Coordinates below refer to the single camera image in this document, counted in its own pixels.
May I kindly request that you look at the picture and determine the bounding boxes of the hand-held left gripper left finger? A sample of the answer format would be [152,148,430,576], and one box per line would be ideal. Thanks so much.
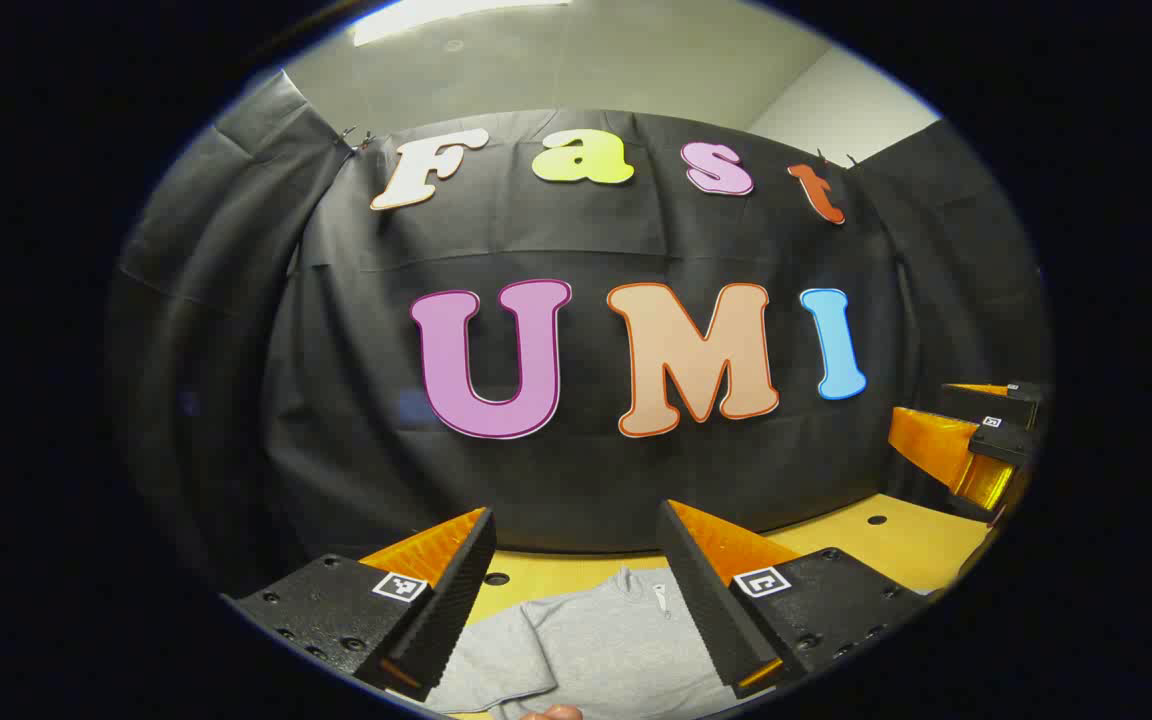
[221,507,497,703]

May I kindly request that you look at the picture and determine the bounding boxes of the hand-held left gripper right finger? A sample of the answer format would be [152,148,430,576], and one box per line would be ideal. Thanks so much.
[656,500,932,701]

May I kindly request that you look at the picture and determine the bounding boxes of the grey zip-neck sweatshirt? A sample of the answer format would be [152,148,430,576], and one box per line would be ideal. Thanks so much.
[426,565,747,719]

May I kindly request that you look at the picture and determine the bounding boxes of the black backdrop cloth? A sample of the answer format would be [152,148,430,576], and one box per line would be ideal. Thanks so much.
[106,70,1052,601]

